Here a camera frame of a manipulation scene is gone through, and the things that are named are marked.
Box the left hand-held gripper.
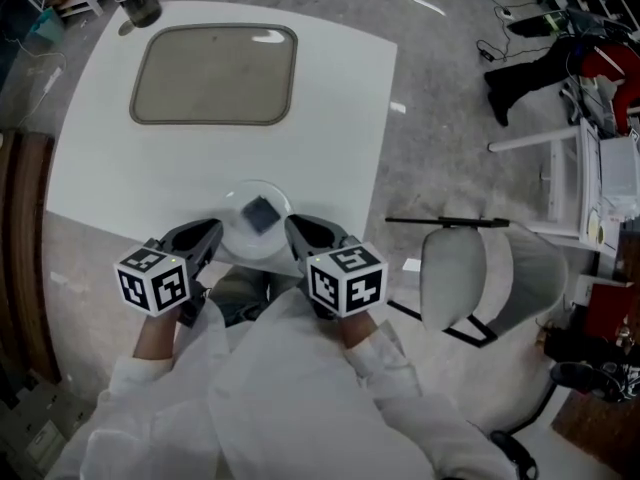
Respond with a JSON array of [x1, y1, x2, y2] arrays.
[[113, 217, 225, 329]]

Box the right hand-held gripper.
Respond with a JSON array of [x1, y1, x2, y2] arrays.
[[283, 213, 390, 325]]

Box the small dark square item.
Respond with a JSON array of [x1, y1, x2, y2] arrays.
[[239, 194, 281, 235]]

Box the clear glass plate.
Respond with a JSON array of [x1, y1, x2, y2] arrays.
[[218, 179, 294, 263]]

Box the person's right forearm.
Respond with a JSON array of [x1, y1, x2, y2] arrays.
[[337, 310, 506, 480]]

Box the person's left forearm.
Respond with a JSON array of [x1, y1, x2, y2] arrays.
[[85, 301, 232, 474]]

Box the person's legs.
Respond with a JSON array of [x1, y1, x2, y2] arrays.
[[207, 262, 304, 328]]

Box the grey rimmed tray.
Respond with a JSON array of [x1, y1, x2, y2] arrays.
[[129, 23, 300, 128]]

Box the person's white coat body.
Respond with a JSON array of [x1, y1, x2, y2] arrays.
[[44, 287, 516, 480]]

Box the white office chair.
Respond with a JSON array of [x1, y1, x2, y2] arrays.
[[384, 214, 572, 480]]

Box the teal box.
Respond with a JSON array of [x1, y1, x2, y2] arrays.
[[27, 6, 67, 45]]

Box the white side table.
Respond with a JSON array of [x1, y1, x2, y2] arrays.
[[487, 116, 640, 259]]

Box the black shoe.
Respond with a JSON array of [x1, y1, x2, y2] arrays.
[[549, 361, 619, 399]]

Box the red box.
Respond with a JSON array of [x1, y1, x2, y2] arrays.
[[582, 276, 640, 342]]

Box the white cable with adapter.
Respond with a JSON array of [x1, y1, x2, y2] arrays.
[[3, 37, 68, 129]]

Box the black power adapter with cable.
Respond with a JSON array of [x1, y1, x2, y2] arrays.
[[474, 5, 516, 64]]

